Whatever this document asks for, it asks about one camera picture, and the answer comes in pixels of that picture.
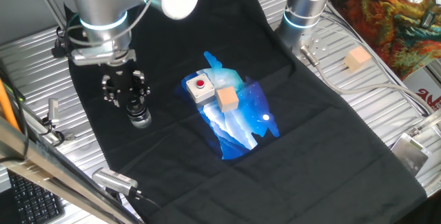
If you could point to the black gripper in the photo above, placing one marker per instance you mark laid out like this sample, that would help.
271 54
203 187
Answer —
122 79

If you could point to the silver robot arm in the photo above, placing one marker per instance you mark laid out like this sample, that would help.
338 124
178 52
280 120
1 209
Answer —
100 7

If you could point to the clear glass jar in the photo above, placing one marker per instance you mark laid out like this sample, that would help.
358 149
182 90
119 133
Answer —
141 122

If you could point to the grey box with red button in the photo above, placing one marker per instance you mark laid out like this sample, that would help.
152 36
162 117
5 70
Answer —
201 91

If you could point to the wooden cube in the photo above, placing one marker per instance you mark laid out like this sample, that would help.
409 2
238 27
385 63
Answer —
227 100
356 58

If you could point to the thin metal pole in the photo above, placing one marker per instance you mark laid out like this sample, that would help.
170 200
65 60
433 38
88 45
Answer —
48 1

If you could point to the orange tube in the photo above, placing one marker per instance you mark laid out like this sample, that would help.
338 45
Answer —
7 107

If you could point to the black keyboard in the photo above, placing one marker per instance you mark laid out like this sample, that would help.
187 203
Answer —
34 203

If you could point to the black cloth with blue print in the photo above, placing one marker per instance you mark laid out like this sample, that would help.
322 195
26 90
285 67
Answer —
310 148

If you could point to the colourful patterned cloth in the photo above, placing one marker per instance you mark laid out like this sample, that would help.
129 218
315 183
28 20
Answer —
379 27

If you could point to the white flat device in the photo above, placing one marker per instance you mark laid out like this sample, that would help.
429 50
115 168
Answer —
410 153

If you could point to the white panel with red logo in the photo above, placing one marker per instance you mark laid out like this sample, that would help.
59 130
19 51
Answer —
427 94

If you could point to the small dark metal object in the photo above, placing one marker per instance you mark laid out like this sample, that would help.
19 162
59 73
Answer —
427 19

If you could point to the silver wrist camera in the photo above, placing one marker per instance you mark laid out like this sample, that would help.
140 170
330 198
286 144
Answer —
100 56

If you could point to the aluminium camera bracket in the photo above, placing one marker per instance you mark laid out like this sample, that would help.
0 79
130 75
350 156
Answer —
69 136

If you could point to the small silver exterior camera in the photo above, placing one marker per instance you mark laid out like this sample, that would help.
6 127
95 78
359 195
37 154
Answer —
53 110

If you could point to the silver ribbed exterior camera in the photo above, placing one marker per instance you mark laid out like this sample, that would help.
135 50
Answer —
113 180

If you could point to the aluminium frame beam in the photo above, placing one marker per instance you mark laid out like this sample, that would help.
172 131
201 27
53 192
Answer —
51 179

